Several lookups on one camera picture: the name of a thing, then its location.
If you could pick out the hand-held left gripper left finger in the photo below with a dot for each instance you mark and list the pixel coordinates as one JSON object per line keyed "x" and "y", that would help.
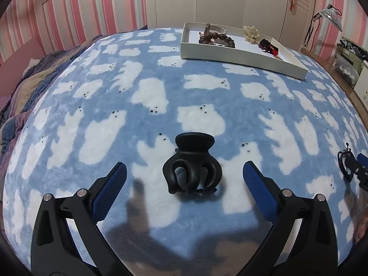
{"x": 110, "y": 189}

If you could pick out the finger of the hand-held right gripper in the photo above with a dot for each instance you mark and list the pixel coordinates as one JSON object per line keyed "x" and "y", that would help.
{"x": 359, "y": 168}

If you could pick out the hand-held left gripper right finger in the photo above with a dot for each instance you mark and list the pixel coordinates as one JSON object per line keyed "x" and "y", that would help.
{"x": 258, "y": 191}

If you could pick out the black hair claw clip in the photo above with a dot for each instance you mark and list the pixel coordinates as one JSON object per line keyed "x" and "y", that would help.
{"x": 195, "y": 143}

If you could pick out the white rectangular tray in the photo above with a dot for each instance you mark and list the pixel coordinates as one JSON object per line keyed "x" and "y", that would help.
{"x": 244, "y": 53}

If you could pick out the blue blanket with white bears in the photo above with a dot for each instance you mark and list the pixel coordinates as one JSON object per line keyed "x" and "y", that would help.
{"x": 143, "y": 120}

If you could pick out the white box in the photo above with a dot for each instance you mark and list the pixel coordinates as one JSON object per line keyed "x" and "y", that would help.
{"x": 362, "y": 87}

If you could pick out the green storage box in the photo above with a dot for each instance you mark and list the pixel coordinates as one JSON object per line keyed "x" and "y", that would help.
{"x": 346, "y": 63}

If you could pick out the striped purple quilt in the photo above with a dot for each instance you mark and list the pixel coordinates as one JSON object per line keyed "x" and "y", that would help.
{"x": 28, "y": 92}

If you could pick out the white plush pillow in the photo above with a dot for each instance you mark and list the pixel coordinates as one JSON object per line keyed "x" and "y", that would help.
{"x": 31, "y": 67}

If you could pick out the desk lamp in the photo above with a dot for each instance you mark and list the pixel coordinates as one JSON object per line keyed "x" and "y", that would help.
{"x": 330, "y": 15}

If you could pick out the cream scrunchie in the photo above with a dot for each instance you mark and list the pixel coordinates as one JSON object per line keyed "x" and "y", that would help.
{"x": 251, "y": 34}

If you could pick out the pink headboard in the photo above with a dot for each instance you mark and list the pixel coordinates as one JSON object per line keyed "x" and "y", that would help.
{"x": 20, "y": 54}

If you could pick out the silver bangle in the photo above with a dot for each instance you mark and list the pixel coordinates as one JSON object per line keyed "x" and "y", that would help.
{"x": 221, "y": 29}

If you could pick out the red tassel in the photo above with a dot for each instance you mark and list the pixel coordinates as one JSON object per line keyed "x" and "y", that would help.
{"x": 293, "y": 4}

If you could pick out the white wardrobe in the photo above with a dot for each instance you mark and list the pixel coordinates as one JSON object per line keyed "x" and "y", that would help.
{"x": 230, "y": 3}

